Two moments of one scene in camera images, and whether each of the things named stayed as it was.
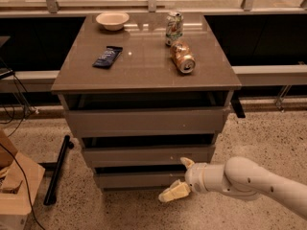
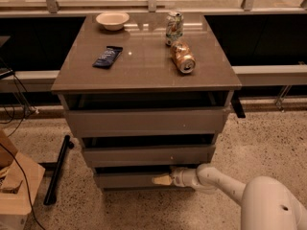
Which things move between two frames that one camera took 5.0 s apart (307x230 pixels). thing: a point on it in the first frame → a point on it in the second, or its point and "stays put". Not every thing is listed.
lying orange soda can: (182, 56) stays put
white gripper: (195, 178) → (177, 177)
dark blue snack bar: (108, 57) stays put
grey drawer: (137, 179) stays put
